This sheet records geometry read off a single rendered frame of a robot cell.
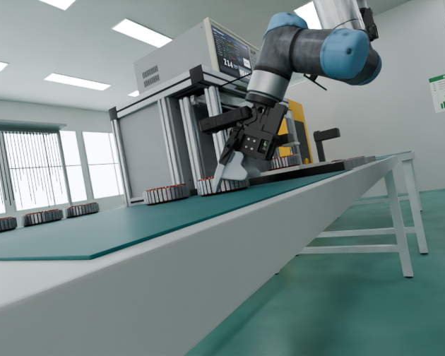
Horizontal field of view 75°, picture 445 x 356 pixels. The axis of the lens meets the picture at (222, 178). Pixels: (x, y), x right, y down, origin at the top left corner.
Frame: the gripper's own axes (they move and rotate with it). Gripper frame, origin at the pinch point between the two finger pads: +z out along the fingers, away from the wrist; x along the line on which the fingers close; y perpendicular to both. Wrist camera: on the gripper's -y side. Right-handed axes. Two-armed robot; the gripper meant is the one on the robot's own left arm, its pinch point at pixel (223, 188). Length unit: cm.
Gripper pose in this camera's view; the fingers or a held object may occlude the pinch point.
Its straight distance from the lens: 62.0
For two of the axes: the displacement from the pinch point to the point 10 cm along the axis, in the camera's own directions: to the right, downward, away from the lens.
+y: 8.8, 3.5, -3.2
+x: 3.5, -0.5, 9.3
